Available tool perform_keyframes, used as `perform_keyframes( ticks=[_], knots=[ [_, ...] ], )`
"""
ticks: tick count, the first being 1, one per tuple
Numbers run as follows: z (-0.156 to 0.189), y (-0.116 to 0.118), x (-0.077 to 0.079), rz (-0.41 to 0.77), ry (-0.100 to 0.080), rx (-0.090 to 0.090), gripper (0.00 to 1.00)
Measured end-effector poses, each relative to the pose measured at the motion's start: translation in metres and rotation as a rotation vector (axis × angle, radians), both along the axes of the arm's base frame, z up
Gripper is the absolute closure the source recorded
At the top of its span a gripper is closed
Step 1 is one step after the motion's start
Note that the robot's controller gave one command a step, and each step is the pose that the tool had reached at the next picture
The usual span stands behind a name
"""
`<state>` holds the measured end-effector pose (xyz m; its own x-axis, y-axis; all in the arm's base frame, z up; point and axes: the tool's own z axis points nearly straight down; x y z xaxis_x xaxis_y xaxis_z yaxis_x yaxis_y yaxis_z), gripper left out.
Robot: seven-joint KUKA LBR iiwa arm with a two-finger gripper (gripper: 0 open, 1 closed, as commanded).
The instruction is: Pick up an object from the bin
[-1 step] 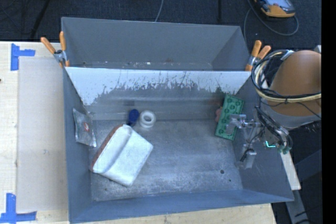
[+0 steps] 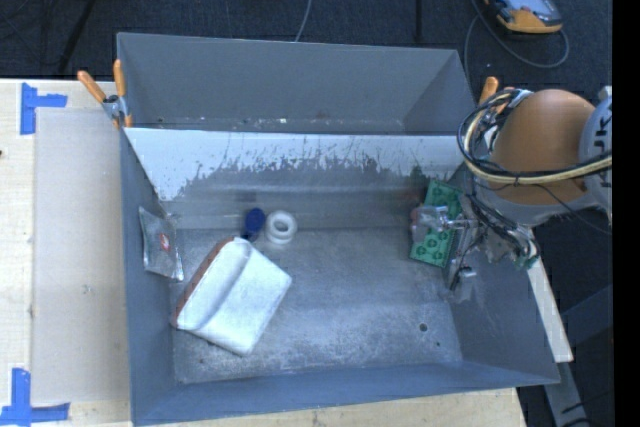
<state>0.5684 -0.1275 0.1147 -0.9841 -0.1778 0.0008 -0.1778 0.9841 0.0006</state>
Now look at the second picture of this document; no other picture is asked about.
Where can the blue round cap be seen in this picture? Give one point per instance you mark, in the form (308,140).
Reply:
(255,218)

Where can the clear plastic packet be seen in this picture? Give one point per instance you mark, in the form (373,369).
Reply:
(159,247)

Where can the grey metal bin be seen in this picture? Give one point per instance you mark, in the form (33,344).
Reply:
(350,295)

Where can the pale flat board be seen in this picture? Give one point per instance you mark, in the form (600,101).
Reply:
(80,240)

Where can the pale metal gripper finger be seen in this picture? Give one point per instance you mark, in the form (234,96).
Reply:
(429,229)
(447,216)

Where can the dark green flat block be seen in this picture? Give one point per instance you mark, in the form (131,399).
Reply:
(434,249)

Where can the white cloth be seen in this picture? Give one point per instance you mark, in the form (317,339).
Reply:
(235,300)

